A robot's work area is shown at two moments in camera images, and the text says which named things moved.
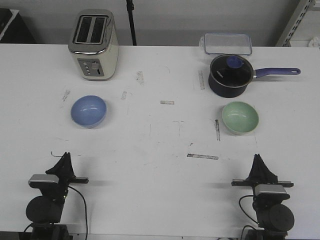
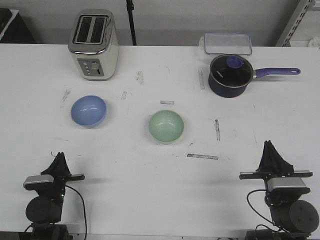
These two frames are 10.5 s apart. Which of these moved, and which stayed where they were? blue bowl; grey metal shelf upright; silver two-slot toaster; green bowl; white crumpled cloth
Moved: green bowl
Stayed: white crumpled cloth; blue bowl; silver two-slot toaster; grey metal shelf upright
